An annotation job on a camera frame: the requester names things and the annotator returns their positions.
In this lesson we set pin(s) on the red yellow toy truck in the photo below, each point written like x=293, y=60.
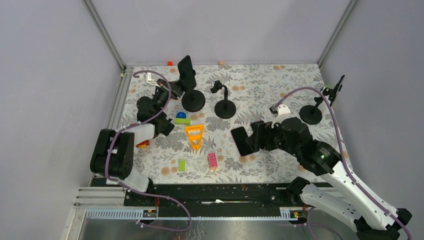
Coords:
x=143, y=144

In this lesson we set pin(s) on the long green block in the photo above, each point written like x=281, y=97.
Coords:
x=182, y=121

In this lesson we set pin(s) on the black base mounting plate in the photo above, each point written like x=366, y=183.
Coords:
x=220, y=200

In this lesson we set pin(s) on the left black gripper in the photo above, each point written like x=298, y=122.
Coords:
x=176, y=90

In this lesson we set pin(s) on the floral patterned table mat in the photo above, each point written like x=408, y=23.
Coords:
x=253, y=89

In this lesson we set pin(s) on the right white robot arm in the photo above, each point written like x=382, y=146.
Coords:
x=368, y=215

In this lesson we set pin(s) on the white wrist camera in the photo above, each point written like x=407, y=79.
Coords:
x=280, y=112
x=149, y=80

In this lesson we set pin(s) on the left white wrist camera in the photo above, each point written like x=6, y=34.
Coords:
x=149, y=80

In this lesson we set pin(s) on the blue arch block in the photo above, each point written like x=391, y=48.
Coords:
x=181, y=115

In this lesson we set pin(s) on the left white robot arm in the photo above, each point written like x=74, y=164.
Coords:
x=113, y=155

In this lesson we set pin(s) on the black phone purple case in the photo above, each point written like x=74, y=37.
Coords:
x=240, y=136

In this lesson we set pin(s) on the orange triangular plastic frame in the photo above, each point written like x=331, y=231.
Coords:
x=195, y=135

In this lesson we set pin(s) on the black pole stand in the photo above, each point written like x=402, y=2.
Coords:
x=224, y=109
x=310, y=114

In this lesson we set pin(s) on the pink studded toy brick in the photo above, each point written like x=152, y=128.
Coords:
x=212, y=161

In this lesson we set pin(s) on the small green block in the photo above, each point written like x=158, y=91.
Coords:
x=182, y=165

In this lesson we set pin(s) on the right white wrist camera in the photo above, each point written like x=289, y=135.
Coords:
x=280, y=112

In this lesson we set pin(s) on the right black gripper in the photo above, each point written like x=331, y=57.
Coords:
x=262, y=130

